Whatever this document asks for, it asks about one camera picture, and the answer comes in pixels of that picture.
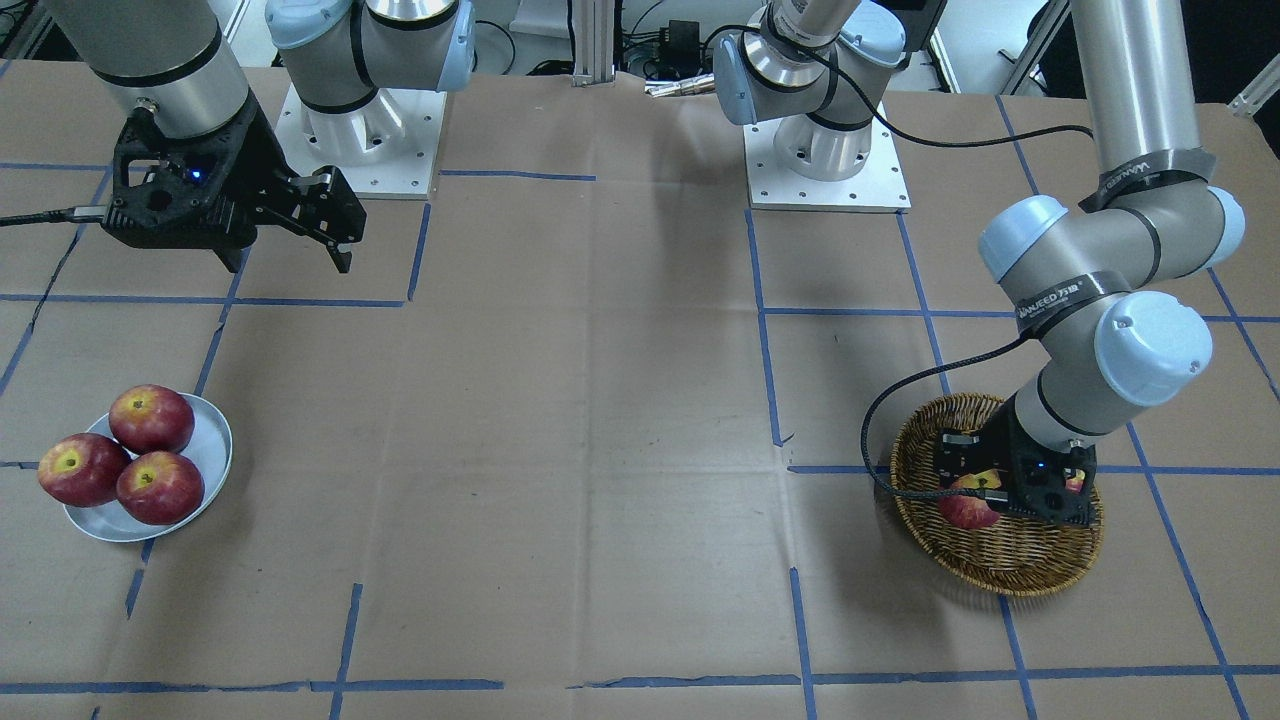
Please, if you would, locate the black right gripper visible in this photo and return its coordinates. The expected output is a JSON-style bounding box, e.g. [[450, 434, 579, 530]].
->
[[212, 100, 367, 274]]

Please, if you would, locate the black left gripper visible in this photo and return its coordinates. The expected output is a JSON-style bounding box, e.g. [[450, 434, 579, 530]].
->
[[933, 395, 1014, 501]]

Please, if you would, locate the yellow-red apple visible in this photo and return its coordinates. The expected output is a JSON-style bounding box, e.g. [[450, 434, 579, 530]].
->
[[938, 469, 1004, 530]]

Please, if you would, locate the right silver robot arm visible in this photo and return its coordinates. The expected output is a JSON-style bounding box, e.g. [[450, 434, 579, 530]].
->
[[32, 1, 475, 273]]

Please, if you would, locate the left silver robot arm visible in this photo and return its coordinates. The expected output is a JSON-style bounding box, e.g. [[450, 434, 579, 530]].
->
[[712, 1, 1245, 519]]

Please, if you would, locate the round wicker basket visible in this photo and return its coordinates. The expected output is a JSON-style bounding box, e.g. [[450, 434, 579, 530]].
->
[[890, 396, 1105, 597]]

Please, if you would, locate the dark red basket apple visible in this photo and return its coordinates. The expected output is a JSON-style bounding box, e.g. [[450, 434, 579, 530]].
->
[[1062, 468, 1088, 495]]

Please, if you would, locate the red plate apple back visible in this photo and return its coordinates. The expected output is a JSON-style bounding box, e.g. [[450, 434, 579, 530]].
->
[[37, 432, 132, 509], [108, 384, 195, 455]]

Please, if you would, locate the red plate apple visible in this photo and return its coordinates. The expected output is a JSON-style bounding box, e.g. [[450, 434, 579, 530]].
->
[[108, 384, 195, 455], [116, 451, 204, 527], [37, 432, 132, 509]]

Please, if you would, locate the red plate apple front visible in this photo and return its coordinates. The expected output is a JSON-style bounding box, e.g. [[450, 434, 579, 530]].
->
[[116, 451, 204, 527]]

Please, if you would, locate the black power adapter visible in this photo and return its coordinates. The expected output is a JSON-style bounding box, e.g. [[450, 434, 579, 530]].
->
[[663, 19, 700, 56]]

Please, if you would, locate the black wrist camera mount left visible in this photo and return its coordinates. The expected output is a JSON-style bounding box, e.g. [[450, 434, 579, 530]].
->
[[1004, 404, 1097, 527]]

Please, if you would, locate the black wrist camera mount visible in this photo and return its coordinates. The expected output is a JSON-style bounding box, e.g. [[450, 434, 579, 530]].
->
[[100, 101, 257, 251], [1004, 404, 1097, 527]]

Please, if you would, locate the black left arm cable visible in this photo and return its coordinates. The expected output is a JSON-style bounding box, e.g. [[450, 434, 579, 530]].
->
[[707, 26, 1096, 501]]

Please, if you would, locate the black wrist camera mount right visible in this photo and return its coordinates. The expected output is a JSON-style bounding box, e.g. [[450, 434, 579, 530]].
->
[[100, 101, 257, 251]]

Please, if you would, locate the aluminium frame post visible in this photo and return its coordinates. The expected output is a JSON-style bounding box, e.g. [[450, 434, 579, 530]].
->
[[566, 0, 617, 88]]

